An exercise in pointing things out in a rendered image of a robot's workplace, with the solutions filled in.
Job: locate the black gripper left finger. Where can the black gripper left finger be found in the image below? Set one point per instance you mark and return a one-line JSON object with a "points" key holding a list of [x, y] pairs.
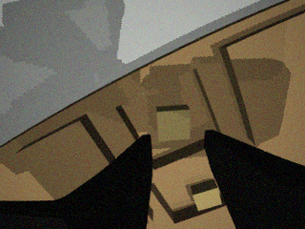
{"points": [[117, 198]]}

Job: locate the tan square puzzle board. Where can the tan square puzzle board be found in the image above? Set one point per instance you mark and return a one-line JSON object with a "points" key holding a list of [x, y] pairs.
{"points": [[245, 80]]}

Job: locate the olive-brown block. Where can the olive-brown block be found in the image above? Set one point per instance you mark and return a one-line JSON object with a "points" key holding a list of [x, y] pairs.
{"points": [[174, 122], [205, 194]]}

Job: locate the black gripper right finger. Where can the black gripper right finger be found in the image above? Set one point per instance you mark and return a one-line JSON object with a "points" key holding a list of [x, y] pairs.
{"points": [[261, 190]]}

